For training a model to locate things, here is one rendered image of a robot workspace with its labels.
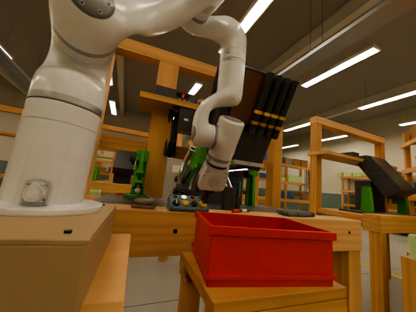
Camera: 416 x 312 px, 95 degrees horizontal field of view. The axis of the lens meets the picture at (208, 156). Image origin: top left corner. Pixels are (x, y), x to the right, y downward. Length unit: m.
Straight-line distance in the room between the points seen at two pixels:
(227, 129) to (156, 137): 0.82
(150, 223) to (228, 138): 0.39
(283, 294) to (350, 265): 0.84
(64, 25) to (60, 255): 0.36
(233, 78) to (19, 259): 0.61
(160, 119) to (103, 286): 1.14
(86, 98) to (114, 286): 0.32
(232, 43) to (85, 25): 0.45
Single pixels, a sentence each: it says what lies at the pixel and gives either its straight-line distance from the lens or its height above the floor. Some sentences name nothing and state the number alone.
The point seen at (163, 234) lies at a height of 0.82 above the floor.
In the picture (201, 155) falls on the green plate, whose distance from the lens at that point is 1.00.
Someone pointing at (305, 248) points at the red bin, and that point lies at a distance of 0.54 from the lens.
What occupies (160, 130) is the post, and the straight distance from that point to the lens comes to 1.35.
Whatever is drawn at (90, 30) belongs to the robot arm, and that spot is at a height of 1.25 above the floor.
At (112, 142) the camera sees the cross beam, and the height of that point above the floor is 1.23.
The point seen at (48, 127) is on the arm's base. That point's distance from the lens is 0.41.
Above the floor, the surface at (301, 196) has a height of 0.97.
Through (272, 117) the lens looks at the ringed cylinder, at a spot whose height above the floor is 1.38.
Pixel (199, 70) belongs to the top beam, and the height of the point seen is 1.86.
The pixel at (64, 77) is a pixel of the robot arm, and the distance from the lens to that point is 0.44.
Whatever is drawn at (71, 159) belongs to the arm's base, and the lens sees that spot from 0.41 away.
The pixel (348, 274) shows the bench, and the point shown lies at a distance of 1.31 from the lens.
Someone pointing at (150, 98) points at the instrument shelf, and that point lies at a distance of 1.28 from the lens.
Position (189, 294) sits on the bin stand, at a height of 0.71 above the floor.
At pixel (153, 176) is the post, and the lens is 1.31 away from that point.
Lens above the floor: 1.00
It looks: 9 degrees up
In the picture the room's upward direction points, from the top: 6 degrees clockwise
